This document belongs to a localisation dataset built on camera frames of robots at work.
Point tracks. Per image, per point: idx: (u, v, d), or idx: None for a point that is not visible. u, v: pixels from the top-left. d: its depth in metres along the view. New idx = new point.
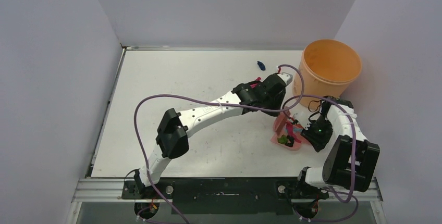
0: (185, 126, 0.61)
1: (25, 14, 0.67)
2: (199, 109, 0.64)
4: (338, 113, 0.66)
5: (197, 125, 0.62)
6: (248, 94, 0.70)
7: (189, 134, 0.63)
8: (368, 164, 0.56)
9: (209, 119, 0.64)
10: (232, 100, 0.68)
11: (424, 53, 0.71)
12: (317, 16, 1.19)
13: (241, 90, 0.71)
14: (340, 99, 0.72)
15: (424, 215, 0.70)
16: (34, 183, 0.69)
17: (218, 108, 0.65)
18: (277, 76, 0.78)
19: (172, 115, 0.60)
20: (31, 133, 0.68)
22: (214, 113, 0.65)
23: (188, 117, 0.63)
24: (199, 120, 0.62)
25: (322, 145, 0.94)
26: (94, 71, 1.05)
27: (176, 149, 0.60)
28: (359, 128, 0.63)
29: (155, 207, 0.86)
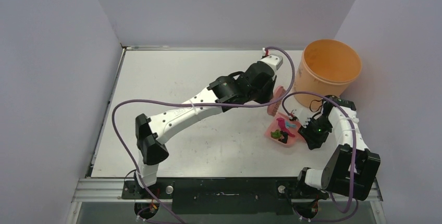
0: (155, 133, 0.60)
1: (25, 14, 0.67)
2: (172, 112, 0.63)
4: (339, 117, 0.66)
5: (168, 130, 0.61)
6: (226, 89, 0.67)
7: (163, 139, 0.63)
8: (368, 173, 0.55)
9: (182, 122, 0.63)
10: (207, 99, 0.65)
11: (424, 53, 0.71)
12: (317, 16, 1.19)
13: (218, 86, 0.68)
14: (343, 100, 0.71)
15: (424, 215, 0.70)
16: (34, 183, 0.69)
17: (191, 110, 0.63)
18: (259, 65, 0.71)
19: (142, 123, 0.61)
20: (31, 133, 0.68)
22: (186, 116, 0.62)
23: (159, 122, 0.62)
24: (170, 124, 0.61)
25: (318, 144, 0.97)
26: (94, 71, 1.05)
27: (151, 157, 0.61)
28: (360, 135, 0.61)
29: (155, 207, 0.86)
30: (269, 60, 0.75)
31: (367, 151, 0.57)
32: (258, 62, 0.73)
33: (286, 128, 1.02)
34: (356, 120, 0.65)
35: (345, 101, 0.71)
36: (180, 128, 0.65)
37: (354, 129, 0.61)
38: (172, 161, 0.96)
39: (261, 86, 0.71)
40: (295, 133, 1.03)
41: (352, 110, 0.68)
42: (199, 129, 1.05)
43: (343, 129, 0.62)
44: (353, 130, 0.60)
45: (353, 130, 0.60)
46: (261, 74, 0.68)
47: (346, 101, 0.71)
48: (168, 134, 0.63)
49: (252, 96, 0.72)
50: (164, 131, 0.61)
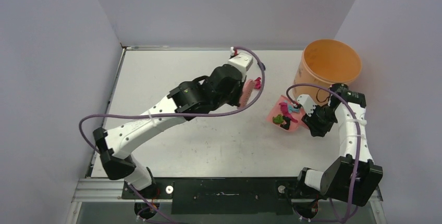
0: (111, 148, 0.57)
1: (25, 14, 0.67)
2: (131, 124, 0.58)
4: (346, 117, 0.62)
5: (125, 145, 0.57)
6: (188, 97, 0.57)
7: (123, 153, 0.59)
8: (369, 184, 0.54)
9: (140, 136, 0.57)
10: (166, 109, 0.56)
11: (424, 53, 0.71)
12: (317, 16, 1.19)
13: (179, 92, 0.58)
14: (353, 93, 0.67)
15: (423, 216, 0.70)
16: (34, 183, 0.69)
17: (148, 122, 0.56)
18: (229, 67, 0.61)
19: (99, 137, 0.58)
20: (32, 133, 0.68)
22: (143, 129, 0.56)
23: (116, 137, 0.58)
24: (126, 138, 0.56)
25: (322, 133, 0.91)
26: (94, 71, 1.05)
27: (112, 171, 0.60)
28: (366, 142, 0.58)
29: (155, 207, 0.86)
30: (238, 61, 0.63)
31: (370, 163, 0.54)
32: (224, 64, 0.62)
33: (289, 113, 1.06)
34: (364, 122, 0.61)
35: (355, 95, 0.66)
36: (140, 141, 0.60)
37: (359, 136, 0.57)
38: (172, 161, 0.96)
39: (230, 90, 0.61)
40: (298, 119, 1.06)
41: (361, 108, 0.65)
42: (199, 129, 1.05)
43: (348, 135, 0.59)
44: (358, 137, 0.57)
45: (358, 137, 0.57)
46: (227, 77, 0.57)
47: (356, 95, 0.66)
48: (127, 148, 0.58)
49: (220, 101, 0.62)
50: (120, 146, 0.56)
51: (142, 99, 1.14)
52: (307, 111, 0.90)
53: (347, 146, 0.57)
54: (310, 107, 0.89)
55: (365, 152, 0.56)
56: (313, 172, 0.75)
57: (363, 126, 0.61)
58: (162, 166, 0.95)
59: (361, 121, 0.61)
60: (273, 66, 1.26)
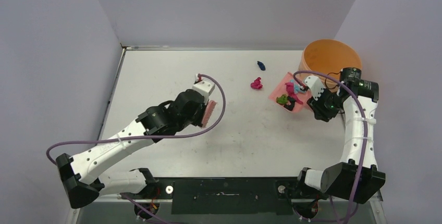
0: (78, 174, 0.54)
1: (26, 14, 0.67)
2: (97, 149, 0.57)
4: (354, 115, 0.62)
5: (94, 169, 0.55)
6: (156, 120, 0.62)
7: (88, 179, 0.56)
8: (370, 189, 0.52)
9: (109, 159, 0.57)
10: (135, 132, 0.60)
11: (424, 53, 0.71)
12: (317, 16, 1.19)
13: (147, 116, 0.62)
14: (365, 83, 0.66)
15: (424, 216, 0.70)
16: (34, 183, 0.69)
17: (117, 145, 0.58)
18: (190, 92, 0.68)
19: (62, 164, 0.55)
20: (31, 133, 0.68)
22: (112, 152, 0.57)
23: (83, 162, 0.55)
24: (94, 163, 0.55)
25: (327, 117, 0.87)
26: (94, 71, 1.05)
27: (75, 200, 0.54)
28: (372, 145, 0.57)
29: (155, 207, 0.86)
30: (201, 86, 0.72)
31: (373, 170, 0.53)
32: (187, 90, 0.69)
33: (294, 95, 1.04)
34: (372, 121, 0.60)
35: (368, 85, 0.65)
36: (108, 165, 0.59)
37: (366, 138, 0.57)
38: (172, 161, 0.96)
39: (191, 113, 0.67)
40: (304, 100, 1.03)
41: (373, 102, 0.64)
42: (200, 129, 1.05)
43: (354, 136, 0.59)
44: (363, 140, 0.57)
45: (364, 140, 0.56)
46: (189, 102, 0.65)
47: (368, 86, 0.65)
48: (94, 172, 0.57)
49: (184, 122, 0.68)
50: (88, 170, 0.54)
51: (142, 99, 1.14)
52: (314, 94, 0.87)
53: (351, 149, 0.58)
54: (317, 91, 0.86)
55: (369, 156, 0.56)
56: (312, 172, 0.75)
57: (371, 125, 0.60)
58: (162, 166, 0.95)
59: (369, 120, 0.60)
60: (273, 66, 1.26)
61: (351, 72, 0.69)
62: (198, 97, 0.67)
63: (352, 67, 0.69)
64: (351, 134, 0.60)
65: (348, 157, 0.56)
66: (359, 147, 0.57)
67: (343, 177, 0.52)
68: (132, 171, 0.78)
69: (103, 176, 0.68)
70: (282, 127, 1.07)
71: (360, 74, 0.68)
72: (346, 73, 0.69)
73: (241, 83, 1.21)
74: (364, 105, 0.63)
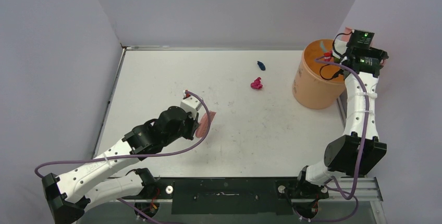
0: (64, 193, 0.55)
1: (26, 14, 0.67)
2: (83, 169, 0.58)
4: (355, 90, 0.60)
5: (80, 188, 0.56)
6: (142, 139, 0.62)
7: (74, 198, 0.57)
8: (371, 160, 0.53)
9: (95, 178, 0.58)
10: (121, 152, 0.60)
11: (423, 52, 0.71)
12: (317, 16, 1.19)
13: (134, 136, 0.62)
14: (366, 59, 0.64)
15: (424, 216, 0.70)
16: (34, 183, 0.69)
17: (104, 164, 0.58)
18: (173, 109, 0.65)
19: (49, 183, 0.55)
20: (31, 133, 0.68)
22: (99, 172, 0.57)
23: (69, 181, 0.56)
24: (80, 183, 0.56)
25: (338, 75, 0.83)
26: (94, 71, 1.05)
27: (61, 218, 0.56)
28: (373, 117, 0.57)
29: (155, 207, 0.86)
30: (189, 102, 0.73)
31: (375, 141, 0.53)
32: (170, 107, 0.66)
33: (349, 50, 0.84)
34: (373, 95, 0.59)
35: (369, 62, 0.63)
36: (95, 183, 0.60)
37: (367, 111, 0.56)
38: (172, 161, 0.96)
39: (175, 131, 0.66)
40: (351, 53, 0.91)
41: (373, 78, 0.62)
42: None
43: (356, 110, 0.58)
44: (365, 114, 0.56)
45: (366, 114, 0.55)
46: (172, 121, 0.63)
47: (369, 62, 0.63)
48: (81, 191, 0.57)
49: (171, 139, 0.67)
50: (74, 190, 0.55)
51: (141, 99, 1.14)
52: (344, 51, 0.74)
53: (353, 122, 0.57)
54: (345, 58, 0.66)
55: (372, 128, 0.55)
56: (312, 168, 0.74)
57: (373, 100, 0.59)
58: (162, 165, 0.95)
59: (371, 94, 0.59)
60: (273, 66, 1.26)
61: (360, 38, 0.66)
62: (182, 114, 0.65)
63: (362, 32, 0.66)
64: (353, 109, 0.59)
65: (350, 130, 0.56)
66: (361, 120, 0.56)
67: (346, 150, 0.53)
68: (127, 175, 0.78)
69: (90, 191, 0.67)
70: (282, 127, 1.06)
71: (371, 40, 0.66)
72: (355, 39, 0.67)
73: (241, 83, 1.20)
74: (365, 81, 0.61)
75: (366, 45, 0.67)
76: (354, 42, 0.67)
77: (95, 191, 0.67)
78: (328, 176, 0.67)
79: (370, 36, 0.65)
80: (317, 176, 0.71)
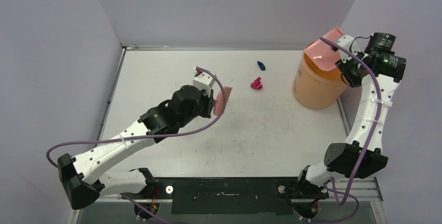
0: (81, 173, 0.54)
1: (26, 14, 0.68)
2: (100, 149, 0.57)
4: (369, 96, 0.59)
5: (97, 169, 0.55)
6: (157, 120, 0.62)
7: (91, 179, 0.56)
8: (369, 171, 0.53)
9: (112, 159, 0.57)
10: (137, 132, 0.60)
11: (424, 52, 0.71)
12: (317, 15, 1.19)
13: (149, 117, 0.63)
14: (390, 60, 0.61)
15: (424, 215, 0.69)
16: (35, 183, 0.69)
17: (121, 144, 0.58)
18: (186, 89, 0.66)
19: (65, 164, 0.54)
20: (32, 132, 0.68)
22: (115, 152, 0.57)
23: (85, 161, 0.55)
24: (97, 162, 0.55)
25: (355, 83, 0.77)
26: (94, 71, 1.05)
27: (76, 201, 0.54)
28: (381, 128, 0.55)
29: (155, 207, 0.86)
30: (201, 79, 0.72)
31: (376, 153, 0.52)
32: (182, 87, 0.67)
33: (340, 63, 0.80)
34: (388, 104, 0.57)
35: (393, 63, 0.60)
36: (111, 165, 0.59)
37: (376, 121, 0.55)
38: (172, 161, 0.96)
39: (189, 110, 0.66)
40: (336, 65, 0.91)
41: (394, 82, 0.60)
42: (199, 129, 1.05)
43: (365, 117, 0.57)
44: (373, 123, 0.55)
45: (373, 124, 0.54)
46: (184, 100, 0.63)
47: (393, 62, 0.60)
48: (97, 173, 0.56)
49: (186, 120, 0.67)
50: (91, 170, 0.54)
51: (142, 99, 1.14)
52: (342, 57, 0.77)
53: (358, 131, 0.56)
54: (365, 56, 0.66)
55: (376, 140, 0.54)
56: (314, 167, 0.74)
57: (387, 109, 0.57)
58: (162, 164, 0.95)
59: (385, 102, 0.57)
60: (273, 66, 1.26)
61: (382, 39, 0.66)
62: (196, 94, 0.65)
63: (383, 34, 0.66)
64: (361, 115, 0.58)
65: (353, 138, 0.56)
66: (367, 129, 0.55)
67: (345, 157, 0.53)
68: (132, 171, 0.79)
69: (103, 177, 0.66)
70: (282, 127, 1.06)
71: (393, 44, 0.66)
72: (376, 40, 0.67)
73: (241, 83, 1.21)
74: (382, 85, 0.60)
75: (388, 47, 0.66)
76: (375, 43, 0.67)
77: (108, 179, 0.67)
78: (327, 176, 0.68)
79: (393, 39, 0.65)
80: (318, 176, 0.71)
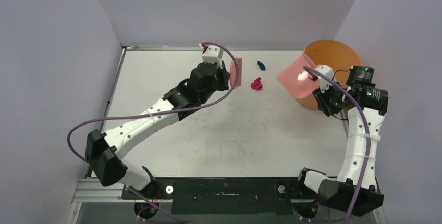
0: (113, 146, 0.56)
1: (26, 14, 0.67)
2: (130, 124, 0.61)
4: (357, 129, 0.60)
5: (127, 142, 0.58)
6: (180, 98, 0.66)
7: (121, 153, 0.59)
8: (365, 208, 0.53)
9: (141, 133, 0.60)
10: (163, 108, 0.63)
11: (425, 52, 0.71)
12: (317, 15, 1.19)
13: (172, 95, 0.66)
14: (373, 92, 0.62)
15: (424, 215, 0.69)
16: (34, 183, 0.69)
17: (149, 120, 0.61)
18: (204, 65, 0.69)
19: (95, 138, 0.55)
20: (31, 132, 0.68)
22: (144, 127, 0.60)
23: (116, 136, 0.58)
24: (128, 136, 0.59)
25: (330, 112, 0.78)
26: (94, 70, 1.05)
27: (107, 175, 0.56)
28: (372, 164, 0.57)
29: (155, 207, 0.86)
30: (210, 53, 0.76)
31: (371, 190, 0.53)
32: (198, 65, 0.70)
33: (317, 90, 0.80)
34: (377, 137, 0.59)
35: (376, 95, 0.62)
36: (139, 139, 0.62)
37: (367, 157, 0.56)
38: (172, 161, 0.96)
39: (209, 86, 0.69)
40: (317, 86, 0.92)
41: (380, 115, 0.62)
42: (199, 129, 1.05)
43: (355, 153, 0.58)
44: (365, 159, 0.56)
45: (365, 160, 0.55)
46: (203, 77, 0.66)
47: (377, 95, 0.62)
48: (127, 146, 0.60)
49: (205, 96, 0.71)
50: (122, 143, 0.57)
51: (142, 99, 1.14)
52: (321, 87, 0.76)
53: (351, 166, 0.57)
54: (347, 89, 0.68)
55: (369, 175, 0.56)
56: (311, 173, 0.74)
57: (376, 142, 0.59)
58: (162, 164, 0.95)
59: (373, 137, 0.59)
60: (273, 66, 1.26)
61: (361, 72, 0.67)
62: (213, 70, 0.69)
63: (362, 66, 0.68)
64: (352, 151, 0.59)
65: (346, 175, 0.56)
66: (359, 165, 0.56)
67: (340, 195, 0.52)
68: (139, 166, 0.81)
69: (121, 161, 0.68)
70: (282, 127, 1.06)
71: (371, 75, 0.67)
72: (356, 73, 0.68)
73: (241, 83, 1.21)
74: (369, 119, 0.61)
75: (367, 79, 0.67)
76: (354, 76, 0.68)
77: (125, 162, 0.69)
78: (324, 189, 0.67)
79: (371, 71, 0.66)
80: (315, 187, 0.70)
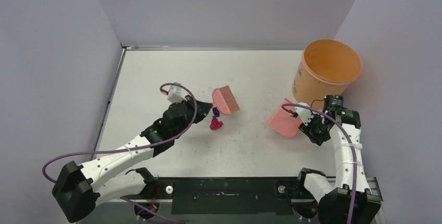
0: (90, 178, 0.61)
1: (27, 15, 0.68)
2: (105, 157, 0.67)
4: (341, 141, 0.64)
5: (104, 174, 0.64)
6: (154, 136, 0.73)
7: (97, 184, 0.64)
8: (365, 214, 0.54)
9: (117, 166, 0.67)
10: (139, 143, 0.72)
11: (424, 52, 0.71)
12: (317, 15, 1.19)
13: (149, 132, 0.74)
14: (347, 112, 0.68)
15: (424, 215, 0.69)
16: (34, 182, 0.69)
17: (126, 154, 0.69)
18: (177, 106, 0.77)
19: (71, 170, 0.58)
20: (32, 131, 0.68)
22: (122, 160, 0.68)
23: (94, 168, 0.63)
24: (106, 168, 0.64)
25: (317, 141, 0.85)
26: (94, 70, 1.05)
27: (81, 207, 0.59)
28: (361, 169, 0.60)
29: (155, 207, 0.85)
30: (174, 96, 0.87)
31: (367, 193, 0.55)
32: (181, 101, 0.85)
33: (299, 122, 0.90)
34: (358, 146, 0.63)
35: (350, 113, 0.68)
36: (113, 172, 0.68)
37: (355, 163, 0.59)
38: (172, 161, 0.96)
39: (181, 125, 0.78)
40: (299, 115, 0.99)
41: (356, 129, 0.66)
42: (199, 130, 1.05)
43: (344, 161, 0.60)
44: (354, 165, 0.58)
45: (355, 165, 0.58)
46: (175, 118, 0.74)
47: (350, 113, 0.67)
48: (101, 179, 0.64)
49: None
50: (99, 176, 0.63)
51: (141, 100, 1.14)
52: (304, 120, 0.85)
53: (343, 174, 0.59)
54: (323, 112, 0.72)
55: (360, 179, 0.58)
56: (310, 177, 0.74)
57: (358, 150, 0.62)
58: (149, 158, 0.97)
59: (356, 145, 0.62)
60: (273, 67, 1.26)
61: (334, 99, 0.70)
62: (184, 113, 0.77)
63: (333, 95, 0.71)
64: (341, 160, 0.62)
65: (342, 183, 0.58)
66: (351, 171, 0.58)
67: (338, 202, 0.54)
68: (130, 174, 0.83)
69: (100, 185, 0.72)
70: None
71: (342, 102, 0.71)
72: (329, 100, 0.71)
73: (241, 83, 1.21)
74: (348, 131, 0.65)
75: (340, 106, 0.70)
76: (328, 106, 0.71)
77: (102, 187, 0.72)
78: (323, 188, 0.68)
79: (342, 98, 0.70)
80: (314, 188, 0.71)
